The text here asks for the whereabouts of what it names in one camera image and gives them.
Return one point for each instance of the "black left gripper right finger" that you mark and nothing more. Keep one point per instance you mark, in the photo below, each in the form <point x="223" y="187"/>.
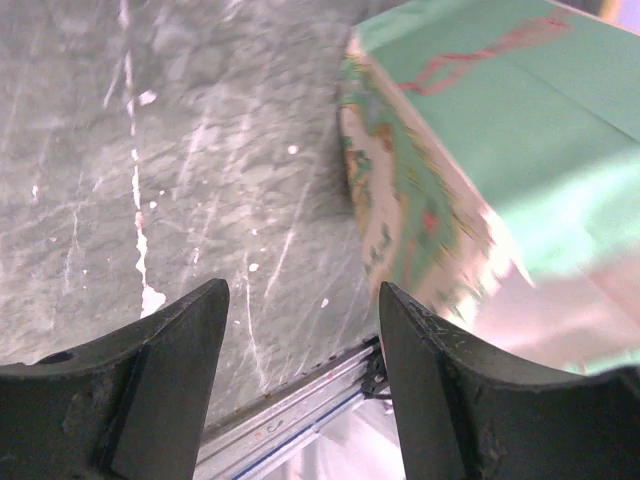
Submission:
<point x="466" y="409"/>

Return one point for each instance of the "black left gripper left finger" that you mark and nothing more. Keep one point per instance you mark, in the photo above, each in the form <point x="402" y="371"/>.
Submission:
<point x="129" y="405"/>

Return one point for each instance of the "green patterned paper bag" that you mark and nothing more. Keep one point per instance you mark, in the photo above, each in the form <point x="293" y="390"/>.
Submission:
<point x="492" y="151"/>

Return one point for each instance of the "aluminium frame rail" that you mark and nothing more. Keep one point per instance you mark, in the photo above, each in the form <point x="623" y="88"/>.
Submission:
<point x="255" y="439"/>

